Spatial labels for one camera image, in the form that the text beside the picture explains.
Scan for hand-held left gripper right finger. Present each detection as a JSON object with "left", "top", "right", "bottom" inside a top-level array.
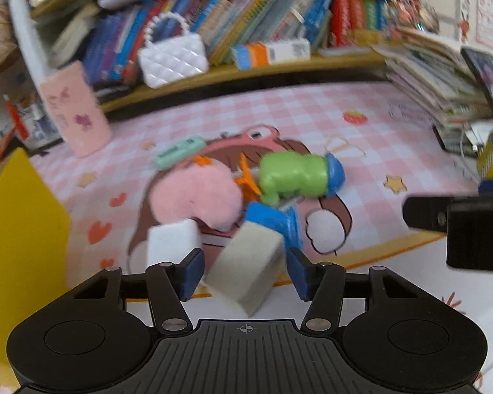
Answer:
[{"left": 287, "top": 248, "right": 429, "bottom": 336}]

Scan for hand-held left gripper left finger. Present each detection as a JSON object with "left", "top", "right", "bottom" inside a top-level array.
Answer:
[{"left": 65, "top": 248, "right": 207, "bottom": 337}]

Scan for white charger plug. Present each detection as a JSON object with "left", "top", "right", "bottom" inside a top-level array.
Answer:
[{"left": 147, "top": 218, "right": 202, "bottom": 274}]

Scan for beige foam block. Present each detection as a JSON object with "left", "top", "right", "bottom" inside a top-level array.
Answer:
[{"left": 201, "top": 222, "right": 286, "bottom": 318}]

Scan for small pink plush toy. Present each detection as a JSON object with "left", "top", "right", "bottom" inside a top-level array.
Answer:
[{"left": 150, "top": 160, "right": 243, "bottom": 232}]

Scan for green toy with blue cap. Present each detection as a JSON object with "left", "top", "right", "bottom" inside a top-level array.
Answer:
[{"left": 258, "top": 152, "right": 346, "bottom": 207}]

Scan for orange hair claw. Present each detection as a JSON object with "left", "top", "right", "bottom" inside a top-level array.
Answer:
[{"left": 195, "top": 154, "right": 264, "bottom": 198}]

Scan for teal correction tape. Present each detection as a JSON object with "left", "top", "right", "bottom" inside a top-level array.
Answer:
[{"left": 154, "top": 135, "right": 206, "bottom": 171}]

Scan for yellow cardboard box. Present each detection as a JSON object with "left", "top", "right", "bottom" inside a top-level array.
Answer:
[{"left": 0, "top": 148, "right": 72, "bottom": 382}]

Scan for blue plastic toy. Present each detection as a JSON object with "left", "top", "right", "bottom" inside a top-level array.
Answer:
[{"left": 244, "top": 201, "right": 302, "bottom": 255}]

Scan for pink printed table mat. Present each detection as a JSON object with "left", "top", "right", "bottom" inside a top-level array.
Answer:
[{"left": 25, "top": 80, "right": 493, "bottom": 394}]

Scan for black smartphone with lit screen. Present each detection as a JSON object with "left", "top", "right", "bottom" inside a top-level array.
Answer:
[{"left": 460, "top": 46, "right": 493, "bottom": 128}]

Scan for stack of papers and booklets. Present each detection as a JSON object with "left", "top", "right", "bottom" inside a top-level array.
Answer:
[{"left": 372, "top": 27, "right": 493, "bottom": 152}]

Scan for grey flat case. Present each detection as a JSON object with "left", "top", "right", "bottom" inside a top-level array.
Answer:
[{"left": 318, "top": 46, "right": 372, "bottom": 58}]

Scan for pink printed canister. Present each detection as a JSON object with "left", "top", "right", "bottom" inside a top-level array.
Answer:
[{"left": 39, "top": 61, "right": 112, "bottom": 159}]

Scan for wooden bookshelf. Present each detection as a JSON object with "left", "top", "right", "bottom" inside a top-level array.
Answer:
[{"left": 6, "top": 0, "right": 465, "bottom": 116}]

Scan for white quilted pearl handbag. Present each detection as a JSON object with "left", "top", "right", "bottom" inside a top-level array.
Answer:
[{"left": 137, "top": 11, "right": 209, "bottom": 89}]

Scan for orange blue white carton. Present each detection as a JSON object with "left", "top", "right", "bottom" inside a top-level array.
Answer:
[{"left": 230, "top": 38, "right": 312, "bottom": 70}]

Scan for red thick dictionaries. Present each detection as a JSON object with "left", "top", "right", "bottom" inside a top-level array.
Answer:
[{"left": 329, "top": 0, "right": 420, "bottom": 48}]

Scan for pen cup with pens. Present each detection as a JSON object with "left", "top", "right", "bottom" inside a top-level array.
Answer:
[{"left": 2, "top": 94, "right": 63, "bottom": 149}]

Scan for row of colourful books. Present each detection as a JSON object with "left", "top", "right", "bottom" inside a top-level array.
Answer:
[{"left": 82, "top": 0, "right": 341, "bottom": 87}]

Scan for stack of thick pale books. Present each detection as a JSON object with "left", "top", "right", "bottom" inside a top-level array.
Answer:
[{"left": 51, "top": 2, "right": 101, "bottom": 66}]

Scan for white charging cable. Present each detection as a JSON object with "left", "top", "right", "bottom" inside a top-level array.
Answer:
[{"left": 456, "top": 130, "right": 486, "bottom": 157}]

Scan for cartoon deer wall sticker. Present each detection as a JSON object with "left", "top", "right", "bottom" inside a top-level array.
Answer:
[{"left": 456, "top": 6, "right": 476, "bottom": 44}]

